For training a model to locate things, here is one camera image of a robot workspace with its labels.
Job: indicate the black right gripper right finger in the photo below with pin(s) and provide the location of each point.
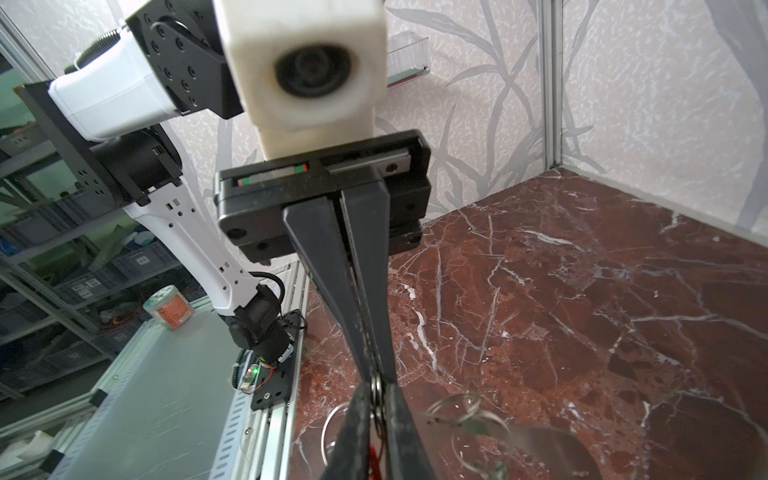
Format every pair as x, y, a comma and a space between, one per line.
406, 456

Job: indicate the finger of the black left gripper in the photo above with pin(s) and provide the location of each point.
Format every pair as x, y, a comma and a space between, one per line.
313, 229
366, 210

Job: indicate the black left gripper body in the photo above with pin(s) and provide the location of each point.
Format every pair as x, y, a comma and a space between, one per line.
250, 200

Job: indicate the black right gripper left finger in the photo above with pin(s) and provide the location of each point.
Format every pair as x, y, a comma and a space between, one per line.
351, 455

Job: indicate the red tag key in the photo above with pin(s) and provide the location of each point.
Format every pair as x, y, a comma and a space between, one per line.
375, 457

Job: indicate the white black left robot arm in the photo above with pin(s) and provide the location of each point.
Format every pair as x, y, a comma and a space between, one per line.
106, 118

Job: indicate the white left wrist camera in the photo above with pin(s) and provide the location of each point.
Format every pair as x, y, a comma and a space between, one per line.
309, 74

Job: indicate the clear plastic wall shelf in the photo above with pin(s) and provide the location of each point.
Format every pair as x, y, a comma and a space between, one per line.
408, 58

